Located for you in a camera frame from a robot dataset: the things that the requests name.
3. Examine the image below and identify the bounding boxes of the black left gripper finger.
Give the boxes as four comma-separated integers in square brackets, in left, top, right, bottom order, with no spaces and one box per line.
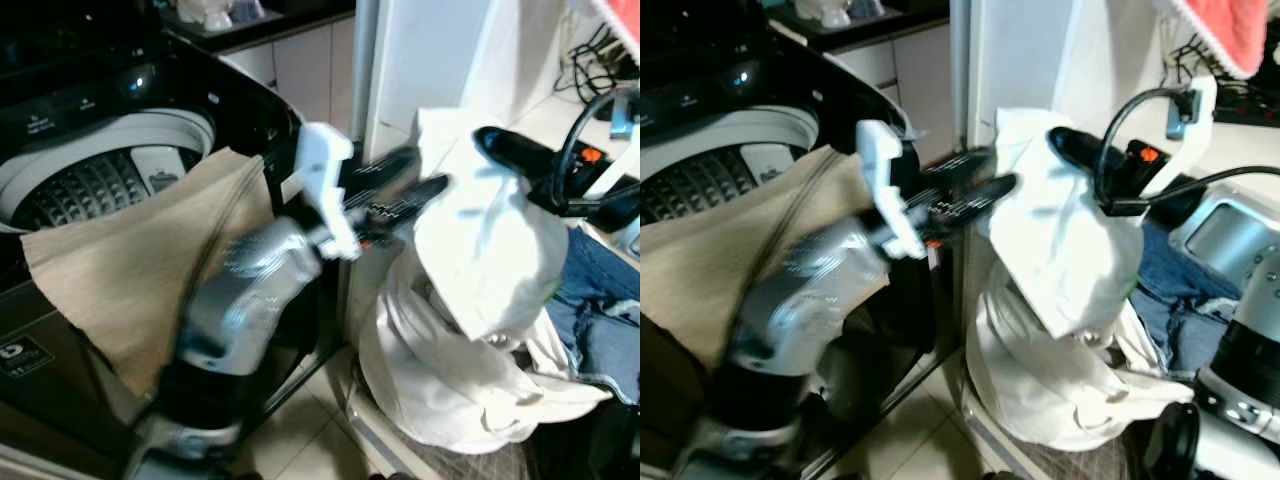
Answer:
[918,146,997,189]
[348,147,422,191]
[946,171,1020,225]
[378,174,452,227]

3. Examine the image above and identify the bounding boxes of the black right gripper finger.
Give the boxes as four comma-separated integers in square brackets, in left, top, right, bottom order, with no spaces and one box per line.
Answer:
[471,126,561,193]
[1046,126,1133,189]

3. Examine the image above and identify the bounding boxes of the white garment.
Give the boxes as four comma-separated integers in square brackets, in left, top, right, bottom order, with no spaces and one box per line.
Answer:
[964,107,1197,453]
[358,107,613,457]

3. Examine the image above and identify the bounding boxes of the beige cloth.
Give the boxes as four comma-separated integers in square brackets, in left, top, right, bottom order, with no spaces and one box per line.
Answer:
[20,147,277,398]
[640,144,893,373]

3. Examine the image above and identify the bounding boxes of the black top-load washing machine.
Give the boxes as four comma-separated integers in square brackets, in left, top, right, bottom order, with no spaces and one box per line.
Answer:
[640,0,963,471]
[0,0,353,471]

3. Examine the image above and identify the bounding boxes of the white cabinet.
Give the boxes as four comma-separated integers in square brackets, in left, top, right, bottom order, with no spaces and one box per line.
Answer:
[164,10,357,139]
[770,10,953,167]

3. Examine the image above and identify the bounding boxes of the white upright panel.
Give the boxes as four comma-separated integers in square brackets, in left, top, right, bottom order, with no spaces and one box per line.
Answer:
[364,0,563,161]
[966,0,1166,151]

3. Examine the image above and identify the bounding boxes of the blue jeans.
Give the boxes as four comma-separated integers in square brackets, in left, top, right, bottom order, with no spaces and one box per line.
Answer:
[1128,220,1243,379]
[544,227,641,404]

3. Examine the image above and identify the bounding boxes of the red cloth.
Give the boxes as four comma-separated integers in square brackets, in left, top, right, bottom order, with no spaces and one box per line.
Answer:
[590,0,641,63]
[1158,0,1271,81]

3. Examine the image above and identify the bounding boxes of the white washer drum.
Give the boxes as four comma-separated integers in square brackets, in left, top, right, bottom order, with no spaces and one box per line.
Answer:
[0,108,217,233]
[640,104,822,227]

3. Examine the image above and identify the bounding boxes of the white figurine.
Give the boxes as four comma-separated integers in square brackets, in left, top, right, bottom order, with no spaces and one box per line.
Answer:
[798,0,883,30]
[174,0,267,32]

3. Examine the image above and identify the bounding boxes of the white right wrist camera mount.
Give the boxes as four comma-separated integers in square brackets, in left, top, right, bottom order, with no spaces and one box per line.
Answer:
[1164,74,1222,193]
[584,84,641,203]

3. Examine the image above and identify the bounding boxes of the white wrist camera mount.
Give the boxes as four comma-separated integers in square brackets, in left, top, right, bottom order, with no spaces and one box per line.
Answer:
[282,122,362,262]
[856,119,932,260]
[1164,74,1222,193]
[584,84,641,203]

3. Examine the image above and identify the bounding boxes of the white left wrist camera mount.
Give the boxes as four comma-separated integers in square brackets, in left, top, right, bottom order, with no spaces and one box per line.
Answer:
[856,119,932,260]
[282,122,362,262]

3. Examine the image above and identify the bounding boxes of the black tangled cables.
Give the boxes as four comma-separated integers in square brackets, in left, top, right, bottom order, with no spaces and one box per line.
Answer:
[1160,34,1280,128]
[553,18,641,105]

